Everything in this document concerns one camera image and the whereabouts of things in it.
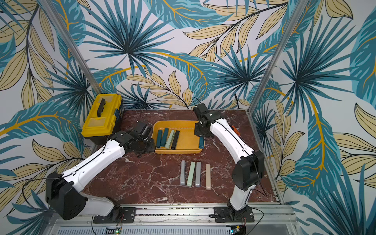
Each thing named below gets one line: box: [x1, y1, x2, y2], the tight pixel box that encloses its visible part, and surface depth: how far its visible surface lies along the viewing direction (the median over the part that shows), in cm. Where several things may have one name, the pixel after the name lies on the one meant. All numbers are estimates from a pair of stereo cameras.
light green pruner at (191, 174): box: [186, 161, 196, 188], surface depth 87 cm
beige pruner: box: [205, 164, 212, 190], surface depth 86 cm
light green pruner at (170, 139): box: [164, 129, 176, 150], surface depth 101 cm
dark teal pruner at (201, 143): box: [198, 136, 205, 149], surface depth 81 cm
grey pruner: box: [180, 160, 186, 186], surface depth 87 cm
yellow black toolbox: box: [81, 93, 125, 146], surface depth 93 cm
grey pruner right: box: [195, 161, 202, 188], surface depth 87 cm
